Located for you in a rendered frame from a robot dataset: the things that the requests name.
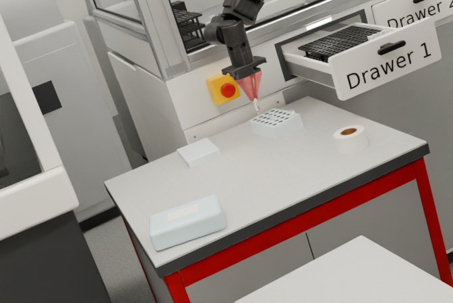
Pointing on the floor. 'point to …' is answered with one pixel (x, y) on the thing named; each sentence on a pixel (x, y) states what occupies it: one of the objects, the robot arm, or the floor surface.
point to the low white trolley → (284, 206)
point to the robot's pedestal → (355, 279)
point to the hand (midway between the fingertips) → (253, 96)
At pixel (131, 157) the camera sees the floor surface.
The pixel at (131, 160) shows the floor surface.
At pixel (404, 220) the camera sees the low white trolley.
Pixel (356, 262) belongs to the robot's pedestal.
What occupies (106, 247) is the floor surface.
